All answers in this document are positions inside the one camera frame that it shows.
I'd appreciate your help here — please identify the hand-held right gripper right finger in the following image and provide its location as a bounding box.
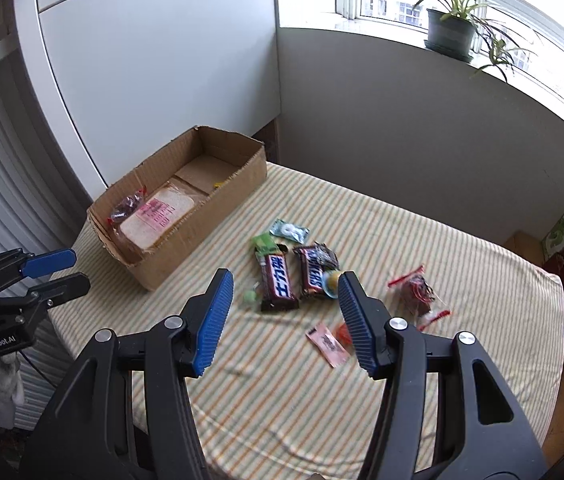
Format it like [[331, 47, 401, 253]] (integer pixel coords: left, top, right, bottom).
[[338, 271, 550, 480]]

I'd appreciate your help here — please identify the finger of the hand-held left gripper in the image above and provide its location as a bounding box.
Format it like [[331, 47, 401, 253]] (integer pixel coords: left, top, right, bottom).
[[0, 272, 91, 321], [0, 249, 77, 296]]

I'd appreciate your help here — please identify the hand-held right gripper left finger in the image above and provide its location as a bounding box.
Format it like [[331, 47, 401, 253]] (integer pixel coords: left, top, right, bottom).
[[19, 268, 235, 480]]

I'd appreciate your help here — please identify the pale pink sachet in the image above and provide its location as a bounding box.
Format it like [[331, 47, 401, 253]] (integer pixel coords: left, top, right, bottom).
[[305, 325, 351, 368]]

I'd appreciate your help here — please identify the brown chocolate bar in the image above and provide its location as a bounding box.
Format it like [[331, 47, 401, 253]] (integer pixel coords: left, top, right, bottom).
[[254, 244, 300, 313], [293, 245, 333, 303]]

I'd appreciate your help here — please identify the small dark foil snack packet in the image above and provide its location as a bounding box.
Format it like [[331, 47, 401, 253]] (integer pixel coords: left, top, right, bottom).
[[313, 242, 341, 272]]

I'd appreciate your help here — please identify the dark snack bag red seal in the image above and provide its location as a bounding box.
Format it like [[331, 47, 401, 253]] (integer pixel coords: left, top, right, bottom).
[[106, 191, 147, 223], [387, 264, 450, 318]]

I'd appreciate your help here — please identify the green candy packet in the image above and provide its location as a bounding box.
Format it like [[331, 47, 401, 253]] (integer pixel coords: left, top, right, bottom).
[[253, 232, 279, 256]]

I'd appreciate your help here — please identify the brown cardboard box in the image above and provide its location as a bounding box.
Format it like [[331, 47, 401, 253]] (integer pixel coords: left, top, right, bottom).
[[86, 126, 267, 292]]

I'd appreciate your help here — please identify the white cloth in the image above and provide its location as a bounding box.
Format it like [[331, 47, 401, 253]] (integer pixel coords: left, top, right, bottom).
[[0, 355, 25, 427]]

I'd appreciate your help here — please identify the white ribbed radiator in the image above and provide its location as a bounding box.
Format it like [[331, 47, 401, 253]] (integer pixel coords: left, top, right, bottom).
[[0, 77, 110, 433]]

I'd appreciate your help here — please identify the sliced bread packet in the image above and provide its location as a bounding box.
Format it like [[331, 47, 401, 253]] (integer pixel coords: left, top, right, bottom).
[[119, 180, 207, 251]]

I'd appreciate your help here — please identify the striped tablecloth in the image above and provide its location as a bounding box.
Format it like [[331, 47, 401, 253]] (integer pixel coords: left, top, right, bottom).
[[49, 160, 564, 480]]

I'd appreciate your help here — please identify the white wardrobe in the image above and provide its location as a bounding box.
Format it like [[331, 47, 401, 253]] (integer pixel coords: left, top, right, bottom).
[[12, 0, 283, 196]]

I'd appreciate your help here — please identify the potted spider plant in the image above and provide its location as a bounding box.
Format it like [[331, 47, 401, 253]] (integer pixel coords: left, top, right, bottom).
[[409, 0, 538, 83]]

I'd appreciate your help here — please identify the teal ring mint candy packet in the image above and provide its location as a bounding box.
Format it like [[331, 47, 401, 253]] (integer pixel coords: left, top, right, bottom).
[[268, 218, 310, 245]]

